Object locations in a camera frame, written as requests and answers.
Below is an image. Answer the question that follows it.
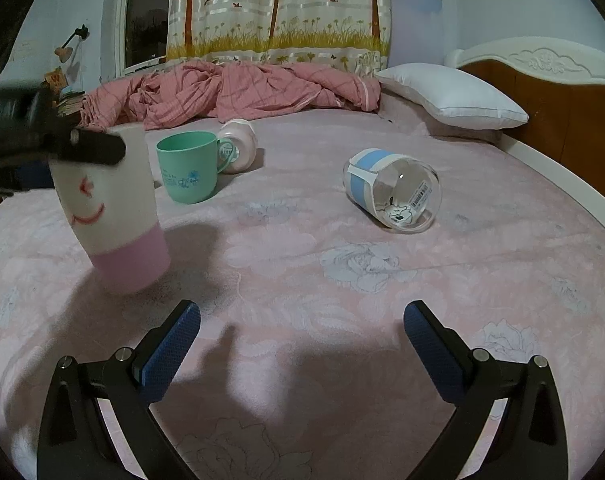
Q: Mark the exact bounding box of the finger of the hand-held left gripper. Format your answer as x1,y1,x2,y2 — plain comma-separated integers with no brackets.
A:
46,128,128,167

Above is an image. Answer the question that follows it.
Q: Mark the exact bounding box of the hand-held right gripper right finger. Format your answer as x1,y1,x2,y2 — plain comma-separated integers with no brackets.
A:
403,300,569,480

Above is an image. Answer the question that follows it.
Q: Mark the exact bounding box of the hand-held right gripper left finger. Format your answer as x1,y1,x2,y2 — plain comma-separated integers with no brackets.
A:
36,299,202,480

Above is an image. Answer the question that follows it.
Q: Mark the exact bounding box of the clear glass cup blue sleeve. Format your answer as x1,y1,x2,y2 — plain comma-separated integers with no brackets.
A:
343,148,442,234

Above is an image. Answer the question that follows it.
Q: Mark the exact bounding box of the stack of books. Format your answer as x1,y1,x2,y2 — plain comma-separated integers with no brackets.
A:
43,68,86,117

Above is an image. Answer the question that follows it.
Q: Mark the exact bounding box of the green plastic mug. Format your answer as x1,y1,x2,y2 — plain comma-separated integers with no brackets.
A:
156,131,233,205

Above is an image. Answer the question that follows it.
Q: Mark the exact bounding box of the pink checked blanket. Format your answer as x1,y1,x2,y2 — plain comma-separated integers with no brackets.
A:
78,60,383,131

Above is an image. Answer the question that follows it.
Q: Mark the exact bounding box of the white framed window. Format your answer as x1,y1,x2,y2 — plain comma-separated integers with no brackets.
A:
113,0,175,78

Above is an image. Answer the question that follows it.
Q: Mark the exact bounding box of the pink floral bed sheet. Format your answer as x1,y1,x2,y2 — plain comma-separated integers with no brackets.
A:
0,95,605,480

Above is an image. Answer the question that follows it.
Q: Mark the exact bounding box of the printed tree curtain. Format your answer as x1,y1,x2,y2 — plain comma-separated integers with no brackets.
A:
165,0,391,74

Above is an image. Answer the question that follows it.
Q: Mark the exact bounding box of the white pillow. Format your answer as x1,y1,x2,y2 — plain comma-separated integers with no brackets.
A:
373,63,530,131

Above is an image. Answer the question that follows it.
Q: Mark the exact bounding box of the white and wooden headboard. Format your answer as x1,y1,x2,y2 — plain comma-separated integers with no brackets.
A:
443,36,605,211

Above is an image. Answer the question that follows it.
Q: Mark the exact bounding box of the wall lamp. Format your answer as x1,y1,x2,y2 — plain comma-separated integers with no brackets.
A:
54,25,90,64

